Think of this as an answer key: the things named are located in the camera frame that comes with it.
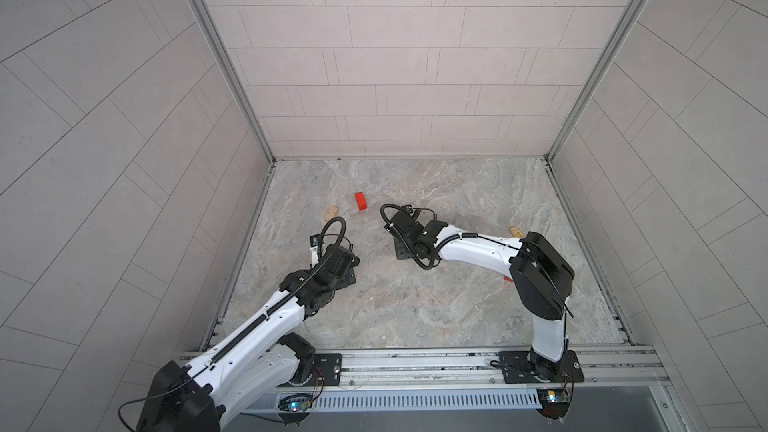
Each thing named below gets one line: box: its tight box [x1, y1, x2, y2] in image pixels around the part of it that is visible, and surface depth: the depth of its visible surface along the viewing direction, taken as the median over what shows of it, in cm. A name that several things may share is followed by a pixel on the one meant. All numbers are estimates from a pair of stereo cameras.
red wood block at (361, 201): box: [354, 192, 368, 211], surface depth 103 cm
